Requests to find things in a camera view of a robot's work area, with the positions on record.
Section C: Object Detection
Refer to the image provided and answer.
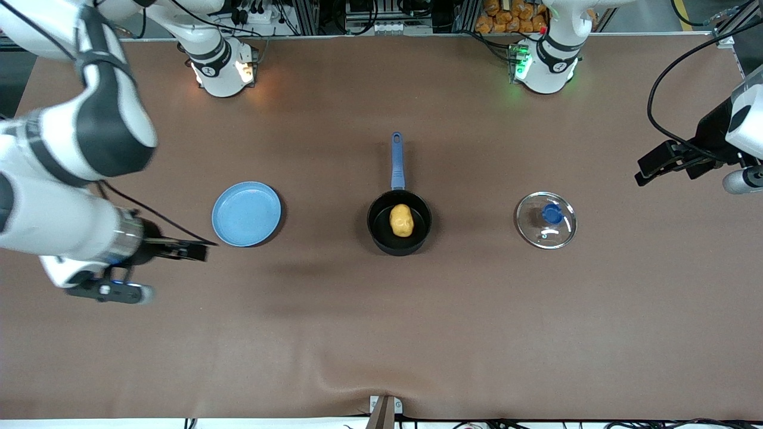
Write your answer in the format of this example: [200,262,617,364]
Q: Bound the aluminium frame post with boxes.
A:
[712,0,763,48]

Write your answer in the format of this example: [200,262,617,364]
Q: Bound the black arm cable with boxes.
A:
[647,33,763,163]
[95,179,220,246]

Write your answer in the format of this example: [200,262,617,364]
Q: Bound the white power strip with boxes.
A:
[229,0,282,24]

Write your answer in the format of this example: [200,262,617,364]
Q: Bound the dark pot with blue handle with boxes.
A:
[367,132,433,257]

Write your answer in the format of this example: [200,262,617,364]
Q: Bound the glass lid with blue knob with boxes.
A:
[515,191,578,250]

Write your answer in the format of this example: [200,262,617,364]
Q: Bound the bag of orange items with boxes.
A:
[475,0,546,35]

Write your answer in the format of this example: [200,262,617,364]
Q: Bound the yellow potato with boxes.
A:
[389,204,415,238]

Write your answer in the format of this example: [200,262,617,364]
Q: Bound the brown table cover mat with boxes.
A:
[0,33,763,421]

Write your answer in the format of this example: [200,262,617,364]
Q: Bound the light blue plate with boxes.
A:
[212,181,282,248]

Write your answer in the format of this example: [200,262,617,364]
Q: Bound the metal table edge bracket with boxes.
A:
[368,395,404,429]

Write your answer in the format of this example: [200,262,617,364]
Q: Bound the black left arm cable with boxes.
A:
[647,33,763,163]

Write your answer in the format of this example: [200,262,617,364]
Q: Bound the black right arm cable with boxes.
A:
[95,179,220,246]

